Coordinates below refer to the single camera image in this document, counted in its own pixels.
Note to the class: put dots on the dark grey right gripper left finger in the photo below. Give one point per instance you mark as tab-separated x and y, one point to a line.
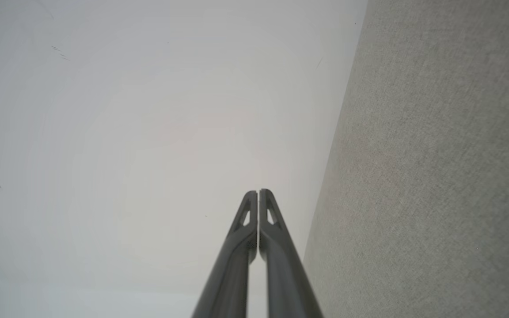
232	274

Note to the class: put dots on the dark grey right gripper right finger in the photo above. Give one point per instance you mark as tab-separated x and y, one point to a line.
285	278

